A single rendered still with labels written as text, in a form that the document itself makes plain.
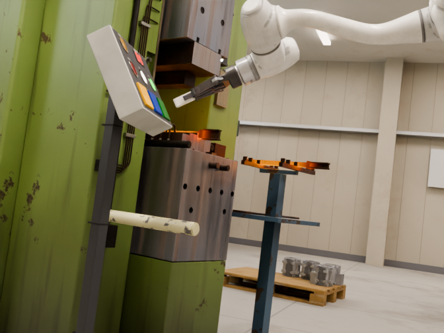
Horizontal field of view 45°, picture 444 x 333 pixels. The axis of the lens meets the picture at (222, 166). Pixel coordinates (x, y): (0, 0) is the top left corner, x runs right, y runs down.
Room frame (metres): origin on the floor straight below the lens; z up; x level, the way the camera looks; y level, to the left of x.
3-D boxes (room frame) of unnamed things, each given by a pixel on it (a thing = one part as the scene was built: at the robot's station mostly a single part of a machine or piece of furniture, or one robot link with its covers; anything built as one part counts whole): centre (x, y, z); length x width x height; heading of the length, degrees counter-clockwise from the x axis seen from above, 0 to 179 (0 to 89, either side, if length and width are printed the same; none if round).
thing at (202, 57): (2.34, 0.29, 1.32); 0.42 x 0.20 x 0.10; 55
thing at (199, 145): (2.34, 0.29, 0.96); 0.42 x 0.20 x 0.09; 55
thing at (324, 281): (4.90, -0.66, 0.15); 1.06 x 0.74 x 0.30; 65
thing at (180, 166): (2.39, 0.27, 0.69); 0.56 x 0.38 x 0.45; 55
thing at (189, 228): (1.89, 0.24, 0.62); 0.44 x 0.05 x 0.05; 55
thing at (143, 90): (1.59, 0.26, 1.01); 0.07 x 0.05 x 0.07; 170
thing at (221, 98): (2.55, 0.04, 1.27); 0.09 x 0.02 x 0.17; 145
